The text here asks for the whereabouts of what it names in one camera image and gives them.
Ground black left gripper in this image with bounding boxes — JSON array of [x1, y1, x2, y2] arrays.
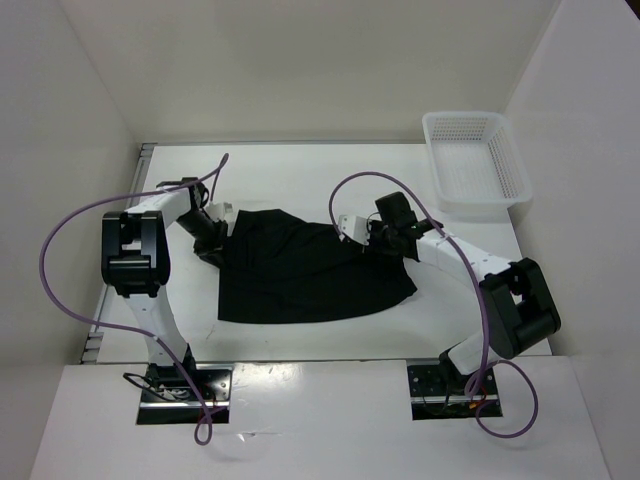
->
[[175, 211, 230, 271]]

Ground black shorts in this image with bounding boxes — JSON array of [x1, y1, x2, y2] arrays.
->
[[218, 209, 417, 325]]

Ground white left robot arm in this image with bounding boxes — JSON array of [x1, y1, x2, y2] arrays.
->
[[101, 177, 233, 400]]

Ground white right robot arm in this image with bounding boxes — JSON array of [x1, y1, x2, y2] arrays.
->
[[339, 192, 561, 393]]

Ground white plastic mesh basket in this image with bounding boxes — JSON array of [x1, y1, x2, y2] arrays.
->
[[422, 111, 532, 214]]

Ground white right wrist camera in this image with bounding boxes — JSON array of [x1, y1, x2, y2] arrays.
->
[[338, 215, 370, 246]]

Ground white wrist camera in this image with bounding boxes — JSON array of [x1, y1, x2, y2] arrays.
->
[[206, 202, 237, 223], [338, 215, 370, 246]]

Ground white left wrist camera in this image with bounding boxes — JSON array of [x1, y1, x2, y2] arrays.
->
[[206, 202, 237, 223]]

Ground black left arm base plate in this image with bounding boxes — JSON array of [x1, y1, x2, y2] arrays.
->
[[122, 365, 232, 425]]

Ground aluminium table edge rail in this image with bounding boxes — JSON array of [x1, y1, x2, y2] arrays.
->
[[79, 142, 157, 364]]

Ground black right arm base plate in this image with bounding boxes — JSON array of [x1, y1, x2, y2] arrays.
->
[[407, 362, 503, 421]]

